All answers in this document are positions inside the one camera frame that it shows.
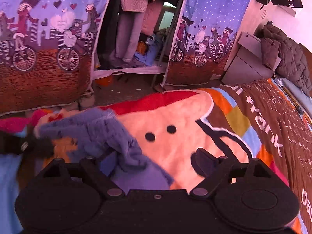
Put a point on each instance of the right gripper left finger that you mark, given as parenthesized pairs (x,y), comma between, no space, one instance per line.
(98,180)

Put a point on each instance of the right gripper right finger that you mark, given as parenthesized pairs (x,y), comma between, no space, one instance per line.
(216,172)

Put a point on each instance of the blue patterned kids pants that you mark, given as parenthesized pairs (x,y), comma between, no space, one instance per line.
(98,133)

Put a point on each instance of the colourful paul frank bedspread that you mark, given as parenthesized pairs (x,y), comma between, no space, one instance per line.
(270,192)

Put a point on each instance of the white bedside cabinet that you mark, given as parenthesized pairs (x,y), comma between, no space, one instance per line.
(247,65)

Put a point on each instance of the light blue pillow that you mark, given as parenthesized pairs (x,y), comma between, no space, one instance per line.
(300,97)

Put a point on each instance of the dark quilted jacket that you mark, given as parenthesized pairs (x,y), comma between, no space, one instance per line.
(293,65)

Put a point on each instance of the blue cartoon wardrobe curtain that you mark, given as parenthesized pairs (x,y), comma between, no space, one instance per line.
(204,37)

